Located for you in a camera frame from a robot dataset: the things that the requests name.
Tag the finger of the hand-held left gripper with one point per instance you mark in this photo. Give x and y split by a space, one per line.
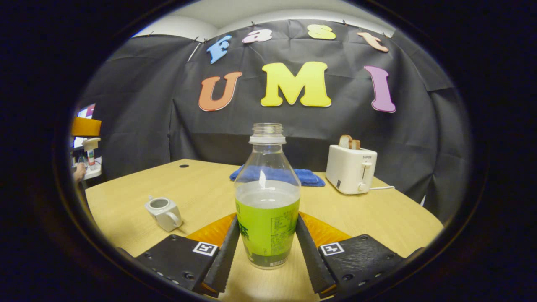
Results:
86 127

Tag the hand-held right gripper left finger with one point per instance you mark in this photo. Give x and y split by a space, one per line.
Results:
224 260

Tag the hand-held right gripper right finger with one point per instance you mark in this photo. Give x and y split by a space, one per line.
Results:
310 260

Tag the white teacup lid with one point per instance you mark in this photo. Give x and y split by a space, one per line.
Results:
91 144

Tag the clear green-label water bottle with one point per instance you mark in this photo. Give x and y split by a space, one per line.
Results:
267 201

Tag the white ceramic teacup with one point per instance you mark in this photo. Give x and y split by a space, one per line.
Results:
165 217

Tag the computer monitor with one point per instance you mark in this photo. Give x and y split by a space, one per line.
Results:
86 112

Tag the blue towel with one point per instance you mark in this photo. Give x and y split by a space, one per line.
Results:
308 177

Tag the white toaster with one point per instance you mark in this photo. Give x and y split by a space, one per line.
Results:
348 170

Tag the toast slice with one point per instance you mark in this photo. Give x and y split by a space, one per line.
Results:
355 144
345 141

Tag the black backdrop cloth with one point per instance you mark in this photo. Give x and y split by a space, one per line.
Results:
293 126

